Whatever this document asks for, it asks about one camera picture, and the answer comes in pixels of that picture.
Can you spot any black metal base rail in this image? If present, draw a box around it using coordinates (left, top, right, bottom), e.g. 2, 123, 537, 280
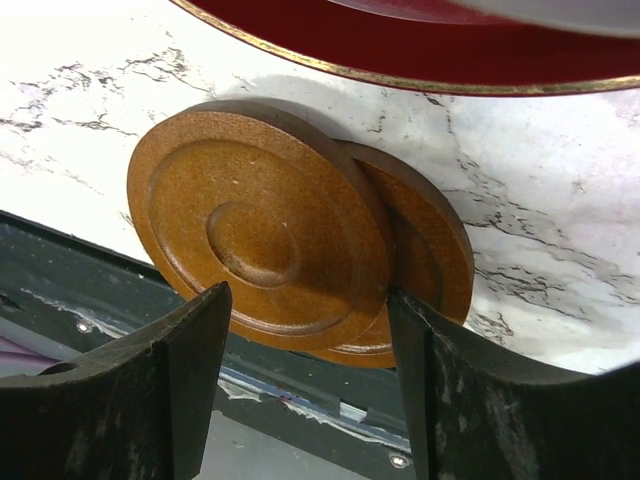
1, 213, 415, 479

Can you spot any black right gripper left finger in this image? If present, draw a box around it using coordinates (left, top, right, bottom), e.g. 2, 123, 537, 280
1, 282, 232, 479

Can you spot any brown wooden coaster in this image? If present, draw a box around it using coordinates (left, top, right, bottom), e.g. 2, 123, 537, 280
295, 139, 473, 368
127, 100, 394, 351

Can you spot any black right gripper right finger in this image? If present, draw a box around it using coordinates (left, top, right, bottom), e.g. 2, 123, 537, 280
388, 290, 639, 479

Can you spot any dark red round tray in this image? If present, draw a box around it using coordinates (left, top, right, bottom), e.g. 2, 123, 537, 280
178, 1, 639, 97

